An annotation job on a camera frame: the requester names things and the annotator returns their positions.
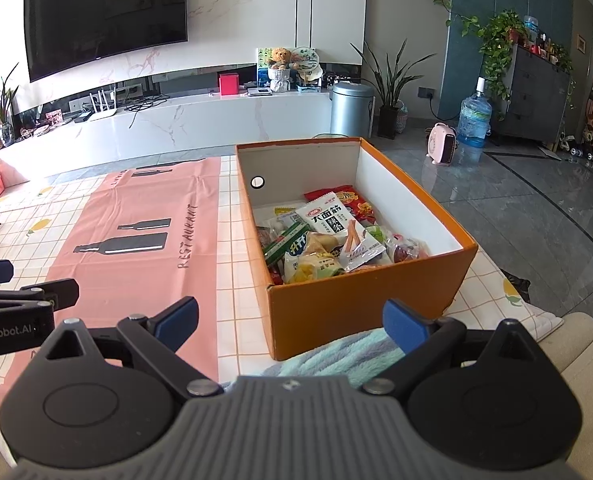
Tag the white marble television console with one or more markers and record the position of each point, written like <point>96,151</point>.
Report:
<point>201,120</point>

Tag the slim red snack packet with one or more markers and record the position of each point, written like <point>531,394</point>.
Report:
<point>262,240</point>

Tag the orange cardboard box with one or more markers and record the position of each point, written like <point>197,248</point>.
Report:
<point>366,320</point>

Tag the pink photo frame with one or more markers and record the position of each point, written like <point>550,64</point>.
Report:
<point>53,118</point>

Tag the green white snack packet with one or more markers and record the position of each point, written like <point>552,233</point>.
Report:
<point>286,242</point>

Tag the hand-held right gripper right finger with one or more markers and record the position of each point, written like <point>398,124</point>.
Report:
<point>404,321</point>

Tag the white noodle stick packet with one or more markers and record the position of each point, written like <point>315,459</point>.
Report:
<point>331,225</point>

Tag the green landscape picture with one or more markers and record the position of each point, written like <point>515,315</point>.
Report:
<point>262,67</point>

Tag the flat white scale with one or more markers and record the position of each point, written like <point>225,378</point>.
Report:
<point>259,92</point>

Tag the red clear-wrapped snack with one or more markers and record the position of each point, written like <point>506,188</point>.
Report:
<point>401,251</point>

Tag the beige sofa cushion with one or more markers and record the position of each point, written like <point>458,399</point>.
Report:
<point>591,360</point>

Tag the row of small ornaments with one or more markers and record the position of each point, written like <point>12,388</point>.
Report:
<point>541,40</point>

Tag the pale yellow chip bag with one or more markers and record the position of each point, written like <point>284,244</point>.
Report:
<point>311,265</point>

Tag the black flat television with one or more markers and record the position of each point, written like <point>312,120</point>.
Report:
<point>101,15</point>

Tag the pink space heater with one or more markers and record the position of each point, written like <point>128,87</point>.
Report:
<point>442,145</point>

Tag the blue tissue box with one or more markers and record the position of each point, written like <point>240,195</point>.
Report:
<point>309,88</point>

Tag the wall socket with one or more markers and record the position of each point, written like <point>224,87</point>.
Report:
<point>426,93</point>

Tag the white router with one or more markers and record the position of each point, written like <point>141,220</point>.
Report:
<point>101,110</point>

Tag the small wall picture frame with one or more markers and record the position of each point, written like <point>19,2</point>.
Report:
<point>581,44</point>

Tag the red square box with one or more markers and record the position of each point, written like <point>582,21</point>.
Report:
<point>229,84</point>

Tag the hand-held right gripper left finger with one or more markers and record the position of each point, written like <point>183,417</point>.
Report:
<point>176,317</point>

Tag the clear green snack packet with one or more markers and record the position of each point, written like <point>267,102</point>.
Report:
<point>376,237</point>

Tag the yellow snack packet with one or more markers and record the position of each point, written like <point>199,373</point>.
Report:
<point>286,213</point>

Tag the trailing pothos plant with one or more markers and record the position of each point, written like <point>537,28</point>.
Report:
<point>499,45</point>

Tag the large red snack packet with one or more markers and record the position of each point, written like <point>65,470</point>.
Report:
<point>356,200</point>

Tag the brown teddy bear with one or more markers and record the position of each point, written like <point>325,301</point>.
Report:
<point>279,57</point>

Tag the checked lemon print tablecloth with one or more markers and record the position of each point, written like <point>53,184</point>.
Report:
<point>236,270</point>

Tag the round printed fan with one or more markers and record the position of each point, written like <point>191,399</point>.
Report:
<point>309,62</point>

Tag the potted snake plant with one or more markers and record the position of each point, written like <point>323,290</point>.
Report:
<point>389,120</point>

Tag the potted orchid plant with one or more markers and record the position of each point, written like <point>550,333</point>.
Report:
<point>4,110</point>

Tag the silver trash can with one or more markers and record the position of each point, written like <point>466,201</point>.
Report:
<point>351,110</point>

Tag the dark grey cabinet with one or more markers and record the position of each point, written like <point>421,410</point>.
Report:
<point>536,95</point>

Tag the large blue water bottle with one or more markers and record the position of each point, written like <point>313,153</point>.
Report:
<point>474,120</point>

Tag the pink printed table runner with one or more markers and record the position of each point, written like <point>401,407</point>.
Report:
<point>126,300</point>

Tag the teal striped blanket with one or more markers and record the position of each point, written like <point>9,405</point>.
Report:
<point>326,355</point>

